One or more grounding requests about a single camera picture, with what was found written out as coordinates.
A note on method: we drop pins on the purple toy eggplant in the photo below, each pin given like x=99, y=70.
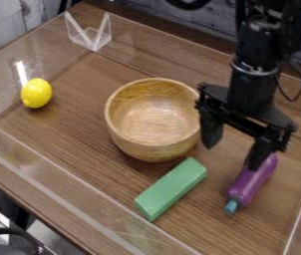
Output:
x=248, y=183

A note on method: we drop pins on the yellow lemon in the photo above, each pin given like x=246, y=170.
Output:
x=36, y=93

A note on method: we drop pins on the clear acrylic tray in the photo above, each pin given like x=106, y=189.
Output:
x=99, y=149

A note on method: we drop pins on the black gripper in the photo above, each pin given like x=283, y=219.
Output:
x=245, y=106

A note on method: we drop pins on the green rectangular block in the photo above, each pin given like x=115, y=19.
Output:
x=155, y=200

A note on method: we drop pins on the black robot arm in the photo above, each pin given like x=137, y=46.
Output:
x=268, y=27

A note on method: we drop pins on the brown wooden bowl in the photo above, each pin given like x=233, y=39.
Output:
x=151, y=119

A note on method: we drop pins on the clear acrylic corner bracket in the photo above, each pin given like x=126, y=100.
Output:
x=90, y=38

